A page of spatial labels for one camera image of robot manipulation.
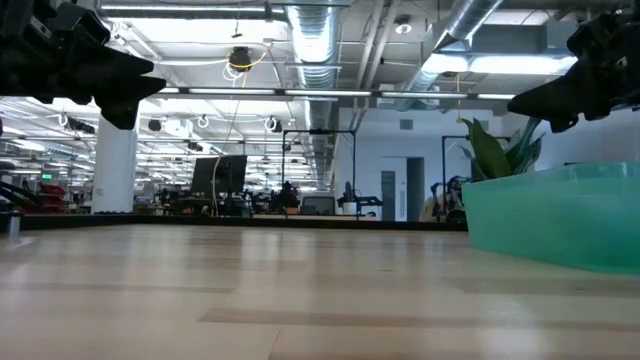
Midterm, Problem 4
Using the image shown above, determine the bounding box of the green snake plant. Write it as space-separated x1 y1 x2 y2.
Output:
459 117 547 181

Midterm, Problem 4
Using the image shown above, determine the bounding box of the white pillar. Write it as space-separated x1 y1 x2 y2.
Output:
91 117 139 215

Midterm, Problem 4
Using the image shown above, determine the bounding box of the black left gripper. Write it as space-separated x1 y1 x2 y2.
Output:
0 0 168 132

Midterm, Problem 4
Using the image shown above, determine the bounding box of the grey door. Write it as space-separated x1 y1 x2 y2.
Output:
380 156 426 222

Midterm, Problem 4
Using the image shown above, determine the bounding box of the black background monitor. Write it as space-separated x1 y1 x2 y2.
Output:
189 154 249 201

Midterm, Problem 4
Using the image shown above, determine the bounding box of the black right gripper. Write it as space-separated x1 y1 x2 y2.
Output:
507 8 640 135

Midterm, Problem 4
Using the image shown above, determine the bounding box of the yellow hanging cable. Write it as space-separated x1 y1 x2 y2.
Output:
212 49 269 214

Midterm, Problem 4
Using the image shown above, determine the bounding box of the silver ceiling duct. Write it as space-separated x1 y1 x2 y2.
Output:
285 4 344 189
399 0 505 109

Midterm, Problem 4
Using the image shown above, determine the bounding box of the overhead light bar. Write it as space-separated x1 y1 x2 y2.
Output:
149 86 516 103

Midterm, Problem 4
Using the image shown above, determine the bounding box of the small background potted plant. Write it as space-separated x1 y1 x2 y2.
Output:
342 180 358 216

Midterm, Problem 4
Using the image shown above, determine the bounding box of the teal translucent plastic basket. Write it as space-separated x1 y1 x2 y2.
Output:
461 160 640 275

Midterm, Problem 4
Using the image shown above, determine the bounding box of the black background stand frame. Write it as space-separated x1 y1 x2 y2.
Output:
441 133 511 221
281 128 358 219

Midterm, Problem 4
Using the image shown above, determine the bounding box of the black overhead camera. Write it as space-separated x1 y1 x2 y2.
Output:
228 45 254 74

